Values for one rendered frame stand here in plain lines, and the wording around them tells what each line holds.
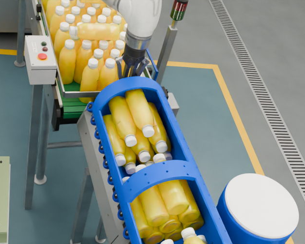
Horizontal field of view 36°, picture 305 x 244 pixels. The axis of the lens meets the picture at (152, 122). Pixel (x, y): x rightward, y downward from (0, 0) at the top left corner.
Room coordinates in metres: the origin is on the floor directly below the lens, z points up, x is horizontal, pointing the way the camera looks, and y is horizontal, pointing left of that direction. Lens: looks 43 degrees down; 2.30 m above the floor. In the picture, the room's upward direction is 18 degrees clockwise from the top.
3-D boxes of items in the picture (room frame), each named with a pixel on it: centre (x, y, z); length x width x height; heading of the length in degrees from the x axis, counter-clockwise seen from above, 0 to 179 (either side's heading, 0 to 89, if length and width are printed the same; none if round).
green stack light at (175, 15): (1.97, 0.05, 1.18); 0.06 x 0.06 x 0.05
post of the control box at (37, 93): (1.50, 0.52, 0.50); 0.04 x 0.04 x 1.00; 30
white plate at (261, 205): (1.13, -0.47, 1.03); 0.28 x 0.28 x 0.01
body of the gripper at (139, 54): (1.37, 0.14, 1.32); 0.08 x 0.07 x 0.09; 120
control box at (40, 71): (1.50, 0.52, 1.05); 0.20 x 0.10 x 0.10; 30
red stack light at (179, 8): (1.97, 0.05, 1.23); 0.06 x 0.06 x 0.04
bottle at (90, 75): (1.52, 0.31, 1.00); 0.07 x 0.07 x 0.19
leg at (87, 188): (1.37, 0.20, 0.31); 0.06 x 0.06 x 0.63; 30
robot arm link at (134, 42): (1.37, 0.14, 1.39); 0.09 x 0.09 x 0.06
